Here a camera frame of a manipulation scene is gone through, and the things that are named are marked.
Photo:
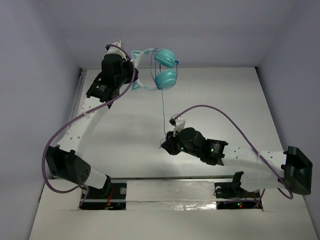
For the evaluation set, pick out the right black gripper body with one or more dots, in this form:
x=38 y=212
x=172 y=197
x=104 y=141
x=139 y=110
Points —
x=175 y=144

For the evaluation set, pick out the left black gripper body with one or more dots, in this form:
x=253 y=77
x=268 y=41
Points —
x=130 y=70

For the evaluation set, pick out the teal cat ear headphones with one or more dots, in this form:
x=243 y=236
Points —
x=163 y=68

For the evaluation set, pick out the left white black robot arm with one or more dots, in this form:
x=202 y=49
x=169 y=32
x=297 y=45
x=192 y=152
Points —
x=98 y=100

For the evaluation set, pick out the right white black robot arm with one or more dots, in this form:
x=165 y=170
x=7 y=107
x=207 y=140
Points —
x=286 y=169

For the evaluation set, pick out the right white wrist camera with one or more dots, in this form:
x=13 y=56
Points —
x=178 y=122

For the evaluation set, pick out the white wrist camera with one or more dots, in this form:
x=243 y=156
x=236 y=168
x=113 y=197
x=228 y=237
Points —
x=115 y=50
x=178 y=122

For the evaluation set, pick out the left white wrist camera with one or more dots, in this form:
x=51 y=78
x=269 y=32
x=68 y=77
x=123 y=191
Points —
x=115 y=50

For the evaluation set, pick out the left aluminium side rail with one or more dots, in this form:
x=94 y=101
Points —
x=77 y=95

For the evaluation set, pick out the aluminium rail with foam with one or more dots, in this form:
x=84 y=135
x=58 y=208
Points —
x=173 y=194

